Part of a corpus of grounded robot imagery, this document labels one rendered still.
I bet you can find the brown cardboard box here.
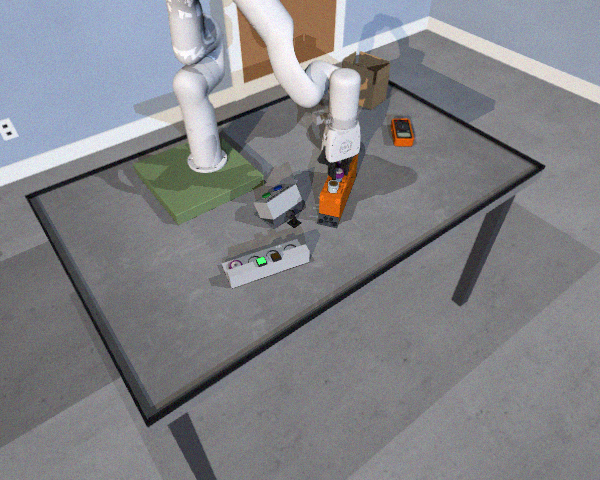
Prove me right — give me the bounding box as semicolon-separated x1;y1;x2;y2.
342;51;391;110

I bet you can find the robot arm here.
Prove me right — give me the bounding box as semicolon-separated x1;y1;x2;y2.
166;0;361;173

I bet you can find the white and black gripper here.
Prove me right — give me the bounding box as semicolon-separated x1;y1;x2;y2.
317;120;361;180

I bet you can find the grey button housing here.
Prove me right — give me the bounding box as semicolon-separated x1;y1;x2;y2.
253;184;302;229

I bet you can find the orange tube rack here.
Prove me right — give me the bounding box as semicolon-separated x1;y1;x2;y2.
319;154;358;221

